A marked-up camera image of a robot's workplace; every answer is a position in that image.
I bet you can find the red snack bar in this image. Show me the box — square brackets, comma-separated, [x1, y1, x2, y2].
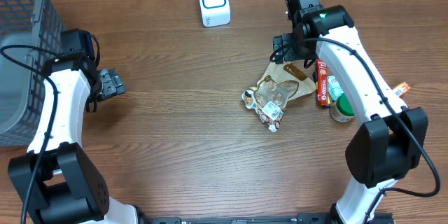
[316, 59, 330, 108]

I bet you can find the brown paper snack bag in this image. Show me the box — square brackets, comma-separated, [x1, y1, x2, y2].
[257, 62, 316, 101]

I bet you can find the teal wet wipes pack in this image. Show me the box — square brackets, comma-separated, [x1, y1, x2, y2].
[328, 76, 344, 101]

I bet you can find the white printed snack packet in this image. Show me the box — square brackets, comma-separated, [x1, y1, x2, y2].
[241, 76, 299, 132]

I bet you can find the green lidded jar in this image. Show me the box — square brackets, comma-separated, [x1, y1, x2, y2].
[330, 94, 354, 123]

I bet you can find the orange tissue pack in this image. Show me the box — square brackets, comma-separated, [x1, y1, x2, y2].
[393, 82, 410, 97]

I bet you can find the yellow highlighter pen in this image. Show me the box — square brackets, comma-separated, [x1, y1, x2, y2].
[312, 72, 318, 83]

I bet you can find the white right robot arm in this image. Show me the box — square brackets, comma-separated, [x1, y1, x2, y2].
[270, 0, 428, 223]

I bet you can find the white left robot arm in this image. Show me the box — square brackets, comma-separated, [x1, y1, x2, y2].
[8, 29, 148, 224]

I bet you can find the white barcode scanner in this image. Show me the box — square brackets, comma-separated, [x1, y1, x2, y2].
[199, 0, 231, 27]

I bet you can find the grey plastic basket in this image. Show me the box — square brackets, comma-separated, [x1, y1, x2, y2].
[1, 0, 67, 146]

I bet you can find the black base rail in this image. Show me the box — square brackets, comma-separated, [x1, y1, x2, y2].
[146, 212, 395, 224]

